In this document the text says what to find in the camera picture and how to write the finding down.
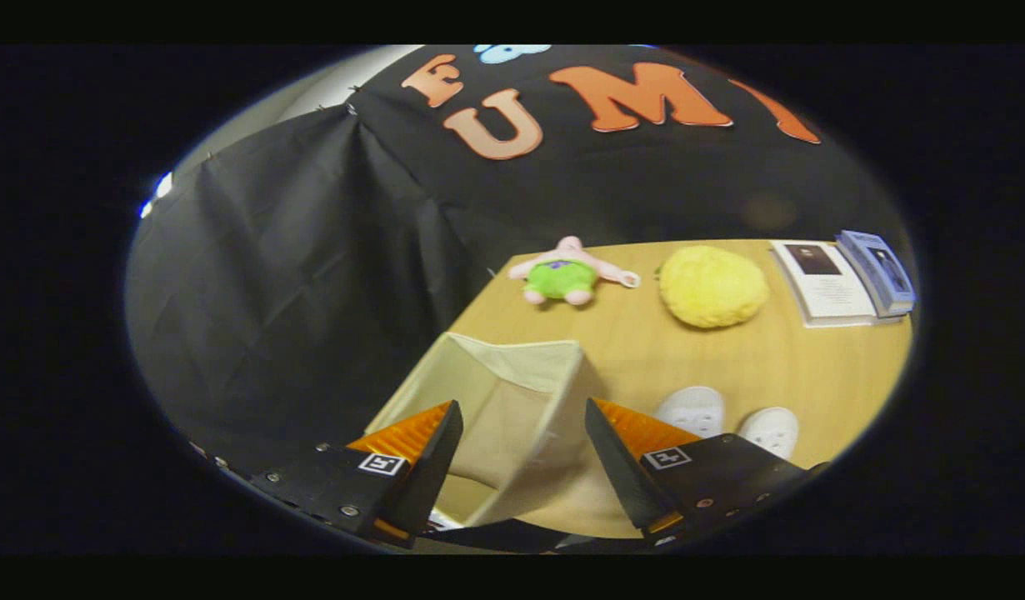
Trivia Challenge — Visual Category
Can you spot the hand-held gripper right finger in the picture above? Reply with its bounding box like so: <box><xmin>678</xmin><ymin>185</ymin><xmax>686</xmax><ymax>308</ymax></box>
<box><xmin>585</xmin><ymin>398</ymin><xmax>830</xmax><ymax>543</ymax></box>

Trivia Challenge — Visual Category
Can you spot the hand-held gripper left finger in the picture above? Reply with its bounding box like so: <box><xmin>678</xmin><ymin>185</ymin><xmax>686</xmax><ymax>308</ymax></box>
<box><xmin>250</xmin><ymin>400</ymin><xmax>464</xmax><ymax>549</ymax></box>

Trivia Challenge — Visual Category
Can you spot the beige fabric storage box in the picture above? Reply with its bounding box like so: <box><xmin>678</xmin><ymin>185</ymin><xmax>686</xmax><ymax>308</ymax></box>
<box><xmin>364</xmin><ymin>332</ymin><xmax>609</xmax><ymax>530</ymax></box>

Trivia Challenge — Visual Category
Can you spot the white canvas shoe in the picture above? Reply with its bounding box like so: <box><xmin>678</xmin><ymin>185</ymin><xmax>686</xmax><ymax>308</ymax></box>
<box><xmin>654</xmin><ymin>386</ymin><xmax>726</xmax><ymax>440</ymax></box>
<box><xmin>736</xmin><ymin>407</ymin><xmax>801</xmax><ymax>461</ymax></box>

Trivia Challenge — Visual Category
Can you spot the pink and green plush toy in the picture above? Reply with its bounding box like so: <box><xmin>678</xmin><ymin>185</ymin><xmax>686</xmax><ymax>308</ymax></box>
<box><xmin>507</xmin><ymin>236</ymin><xmax>641</xmax><ymax>308</ymax></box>

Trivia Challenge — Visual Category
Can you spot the yellow plush bun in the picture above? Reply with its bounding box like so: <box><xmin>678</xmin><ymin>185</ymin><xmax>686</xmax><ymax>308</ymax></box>
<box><xmin>658</xmin><ymin>245</ymin><xmax>770</xmax><ymax>329</ymax></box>

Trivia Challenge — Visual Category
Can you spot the white book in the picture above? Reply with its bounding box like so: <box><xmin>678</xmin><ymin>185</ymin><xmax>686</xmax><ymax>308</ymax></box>
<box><xmin>769</xmin><ymin>240</ymin><xmax>888</xmax><ymax>328</ymax></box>

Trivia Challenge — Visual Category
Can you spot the blue book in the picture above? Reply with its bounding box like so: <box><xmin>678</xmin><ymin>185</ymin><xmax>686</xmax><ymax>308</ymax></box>
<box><xmin>836</xmin><ymin>230</ymin><xmax>917</xmax><ymax>318</ymax></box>

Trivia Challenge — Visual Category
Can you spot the ceiling light panel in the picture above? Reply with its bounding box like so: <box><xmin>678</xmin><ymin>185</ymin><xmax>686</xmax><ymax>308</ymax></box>
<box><xmin>142</xmin><ymin>171</ymin><xmax>173</xmax><ymax>219</ymax></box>

